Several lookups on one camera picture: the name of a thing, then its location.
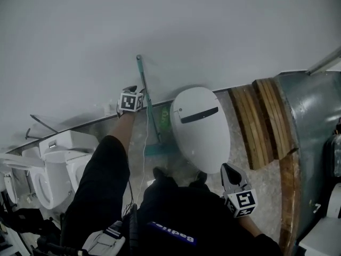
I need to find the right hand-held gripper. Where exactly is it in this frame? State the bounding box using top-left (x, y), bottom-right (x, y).
top-left (220, 162), bottom-right (259, 219)

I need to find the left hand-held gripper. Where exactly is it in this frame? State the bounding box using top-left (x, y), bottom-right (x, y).
top-left (116, 85), bottom-right (147, 117)

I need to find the teal broom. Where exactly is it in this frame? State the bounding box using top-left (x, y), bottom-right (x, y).
top-left (135, 54), bottom-right (175, 157)

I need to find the person's left forearm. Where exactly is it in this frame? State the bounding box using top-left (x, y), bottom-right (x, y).
top-left (108, 113), bottom-right (137, 146)

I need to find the person's right forearm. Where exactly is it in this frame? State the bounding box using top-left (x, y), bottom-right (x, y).
top-left (238, 215), bottom-right (264, 239)

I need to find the person's right shoe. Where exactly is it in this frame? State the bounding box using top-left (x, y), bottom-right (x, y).
top-left (195, 170), bottom-right (208, 188)

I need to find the person's shoe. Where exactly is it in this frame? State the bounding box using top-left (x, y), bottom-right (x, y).
top-left (152, 166), bottom-right (169, 182)
top-left (195, 170), bottom-right (208, 188)

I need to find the green plastic item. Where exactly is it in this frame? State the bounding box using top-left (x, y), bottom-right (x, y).
top-left (158, 105), bottom-right (172, 131)

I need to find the white oval closed toilet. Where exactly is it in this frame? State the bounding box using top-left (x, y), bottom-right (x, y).
top-left (169, 86), bottom-right (231, 175)

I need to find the slatted wooden ramp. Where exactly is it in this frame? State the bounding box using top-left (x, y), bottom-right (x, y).
top-left (252, 78), bottom-right (299, 160)
top-left (228, 85), bottom-right (275, 171)

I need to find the curved wooden curb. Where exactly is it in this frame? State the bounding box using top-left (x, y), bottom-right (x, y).
top-left (278, 153), bottom-right (302, 256)

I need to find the person's black clothing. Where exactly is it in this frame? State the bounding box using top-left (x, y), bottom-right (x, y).
top-left (60, 134), bottom-right (283, 256)

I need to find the person's left shoe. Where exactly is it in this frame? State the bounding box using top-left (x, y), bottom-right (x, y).
top-left (152, 166), bottom-right (169, 182)

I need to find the white open toilet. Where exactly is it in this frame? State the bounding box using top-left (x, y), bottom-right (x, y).
top-left (39, 130), bottom-right (100, 195)
top-left (0, 146), bottom-right (70, 211)

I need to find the thin black rod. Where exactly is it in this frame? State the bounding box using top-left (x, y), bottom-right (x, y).
top-left (29, 114), bottom-right (58, 133)

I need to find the grey plastic-wrapped machine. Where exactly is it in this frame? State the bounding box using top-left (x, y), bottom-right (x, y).
top-left (323, 133), bottom-right (341, 179)

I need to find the white service robot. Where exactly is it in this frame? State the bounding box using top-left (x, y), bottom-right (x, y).
top-left (326, 183), bottom-right (341, 219)

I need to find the white pouch with navy stripes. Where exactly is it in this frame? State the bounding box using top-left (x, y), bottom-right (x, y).
top-left (82, 221), bottom-right (126, 256)

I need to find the black corrugated hose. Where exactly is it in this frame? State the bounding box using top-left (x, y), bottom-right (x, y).
top-left (128, 203), bottom-right (140, 248)

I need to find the black T-handle tool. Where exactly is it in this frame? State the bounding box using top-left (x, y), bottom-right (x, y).
top-left (25, 127), bottom-right (41, 140)

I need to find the grey metal rail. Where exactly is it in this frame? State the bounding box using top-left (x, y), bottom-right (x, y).
top-left (306, 46), bottom-right (341, 76)

